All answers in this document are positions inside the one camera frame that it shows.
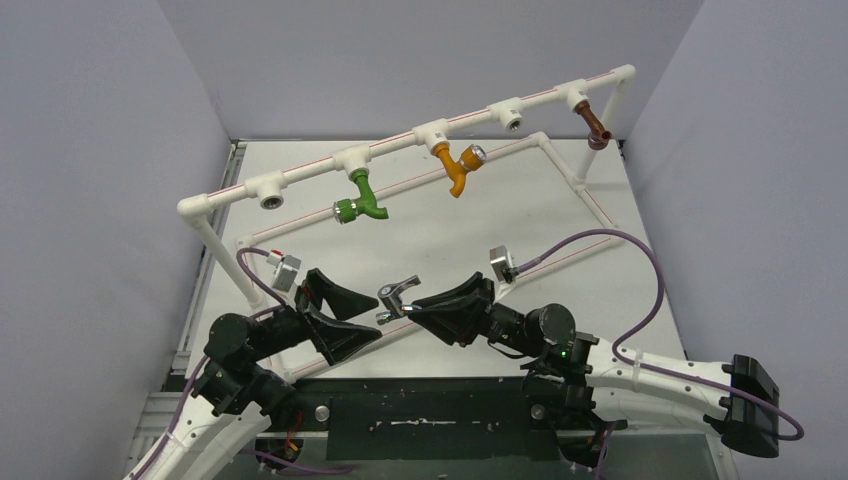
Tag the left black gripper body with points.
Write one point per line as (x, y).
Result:
(305, 305)

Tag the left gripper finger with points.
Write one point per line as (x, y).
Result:
(344, 303)
(336, 340)

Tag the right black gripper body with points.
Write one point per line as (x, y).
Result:
(482, 312)

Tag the chrome metal faucet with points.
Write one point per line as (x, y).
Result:
(390, 296)

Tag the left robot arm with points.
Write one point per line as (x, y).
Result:
(238, 371)

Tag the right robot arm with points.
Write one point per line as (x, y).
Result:
(735, 401)

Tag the green plastic faucet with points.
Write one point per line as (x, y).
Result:
(366, 204)

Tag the orange plastic faucet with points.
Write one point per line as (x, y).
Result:
(470, 160)

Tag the brown plastic faucet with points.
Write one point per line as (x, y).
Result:
(599, 136)

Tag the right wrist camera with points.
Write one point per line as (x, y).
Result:
(502, 264)

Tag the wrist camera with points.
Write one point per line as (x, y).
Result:
(502, 264)
(286, 269)

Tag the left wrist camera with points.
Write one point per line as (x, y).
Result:
(286, 269)

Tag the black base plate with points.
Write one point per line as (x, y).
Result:
(412, 418)

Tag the white PVC pipe frame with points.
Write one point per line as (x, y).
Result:
(604, 93)

